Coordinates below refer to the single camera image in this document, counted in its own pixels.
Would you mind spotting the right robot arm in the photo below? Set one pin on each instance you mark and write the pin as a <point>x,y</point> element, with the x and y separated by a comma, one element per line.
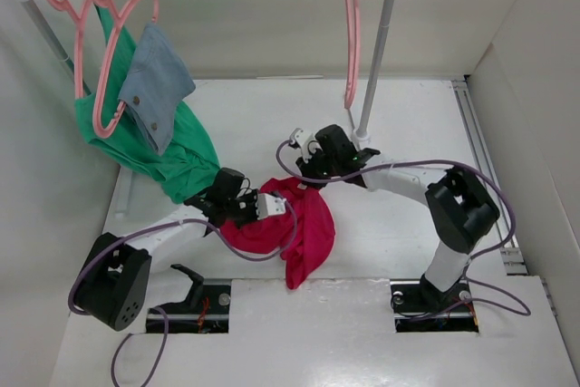
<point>460,207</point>

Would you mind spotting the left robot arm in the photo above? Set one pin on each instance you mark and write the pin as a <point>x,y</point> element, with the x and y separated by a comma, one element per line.
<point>112,284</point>

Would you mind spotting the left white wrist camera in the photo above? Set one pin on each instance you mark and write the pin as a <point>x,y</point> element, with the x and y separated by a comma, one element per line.
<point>269,205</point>

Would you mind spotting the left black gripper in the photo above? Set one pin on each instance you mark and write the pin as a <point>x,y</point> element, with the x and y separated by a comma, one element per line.
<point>252,197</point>

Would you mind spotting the green t shirt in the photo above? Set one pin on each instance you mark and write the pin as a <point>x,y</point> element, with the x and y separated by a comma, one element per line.
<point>190,162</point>

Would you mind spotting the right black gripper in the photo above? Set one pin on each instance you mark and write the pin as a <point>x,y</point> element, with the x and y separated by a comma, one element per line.
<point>307,169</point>

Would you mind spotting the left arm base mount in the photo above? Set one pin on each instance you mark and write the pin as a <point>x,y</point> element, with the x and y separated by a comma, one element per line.
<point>188,302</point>

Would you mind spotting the pink hanger with denim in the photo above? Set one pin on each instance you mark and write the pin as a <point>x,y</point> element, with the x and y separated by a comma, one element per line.
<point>119,18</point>

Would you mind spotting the pink hanger with green shirt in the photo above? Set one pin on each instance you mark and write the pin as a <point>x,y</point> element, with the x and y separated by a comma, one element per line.
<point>79,21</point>

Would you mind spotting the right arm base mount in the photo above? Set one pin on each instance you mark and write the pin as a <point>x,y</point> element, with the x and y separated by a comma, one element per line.
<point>413,313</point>

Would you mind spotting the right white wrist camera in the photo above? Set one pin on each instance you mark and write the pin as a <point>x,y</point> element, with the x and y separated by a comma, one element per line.
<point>304,141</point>

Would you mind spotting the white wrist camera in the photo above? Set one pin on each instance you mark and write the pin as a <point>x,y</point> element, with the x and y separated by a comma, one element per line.
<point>269,205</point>
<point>304,141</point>

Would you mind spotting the red t shirt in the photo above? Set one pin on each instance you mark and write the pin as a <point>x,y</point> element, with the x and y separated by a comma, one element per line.
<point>308,238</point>

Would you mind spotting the pink plastic hanger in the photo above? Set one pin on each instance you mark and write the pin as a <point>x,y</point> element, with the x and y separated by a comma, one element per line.
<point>353,27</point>

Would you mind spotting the blue denim garment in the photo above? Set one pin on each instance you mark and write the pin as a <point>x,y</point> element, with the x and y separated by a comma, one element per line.
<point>156,83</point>

